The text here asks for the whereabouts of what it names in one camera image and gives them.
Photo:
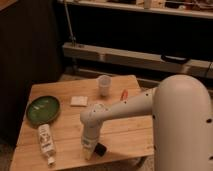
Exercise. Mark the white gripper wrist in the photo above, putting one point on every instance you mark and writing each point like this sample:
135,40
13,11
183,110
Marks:
89,144

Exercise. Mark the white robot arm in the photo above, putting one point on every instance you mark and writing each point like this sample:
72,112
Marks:
182,115

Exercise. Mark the wooden table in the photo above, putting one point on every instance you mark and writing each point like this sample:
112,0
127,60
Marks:
125,138

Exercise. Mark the clear plastic bottle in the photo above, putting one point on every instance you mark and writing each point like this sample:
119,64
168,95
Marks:
46,143

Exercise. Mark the green round plate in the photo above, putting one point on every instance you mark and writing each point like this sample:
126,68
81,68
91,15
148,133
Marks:
42,110

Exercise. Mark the orange carrot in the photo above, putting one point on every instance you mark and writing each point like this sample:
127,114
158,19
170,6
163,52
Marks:
124,95

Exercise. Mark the clear plastic cup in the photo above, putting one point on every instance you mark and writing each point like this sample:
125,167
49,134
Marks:
104,83

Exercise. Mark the metal pole stand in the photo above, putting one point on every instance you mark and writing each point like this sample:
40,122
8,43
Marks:
69,22

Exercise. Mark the black object on shelf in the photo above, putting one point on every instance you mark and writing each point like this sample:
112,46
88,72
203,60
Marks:
174,59

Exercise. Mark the white lower shelf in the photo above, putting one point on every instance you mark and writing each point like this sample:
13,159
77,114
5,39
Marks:
137,59

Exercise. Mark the white shelf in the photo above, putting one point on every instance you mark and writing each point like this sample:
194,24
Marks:
127,7
137,59

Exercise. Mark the white upper shelf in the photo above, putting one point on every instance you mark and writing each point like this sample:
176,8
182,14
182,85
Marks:
127,7

